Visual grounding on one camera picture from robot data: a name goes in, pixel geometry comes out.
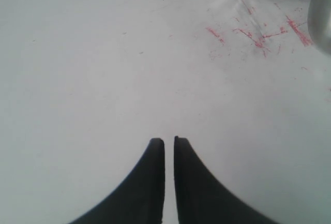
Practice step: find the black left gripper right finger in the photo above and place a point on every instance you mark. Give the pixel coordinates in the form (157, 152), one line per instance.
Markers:
(200, 197)

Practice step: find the small steel cup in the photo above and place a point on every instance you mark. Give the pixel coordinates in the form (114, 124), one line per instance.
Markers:
(319, 24)

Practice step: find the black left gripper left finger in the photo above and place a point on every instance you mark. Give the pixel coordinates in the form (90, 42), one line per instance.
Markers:
(139, 198)

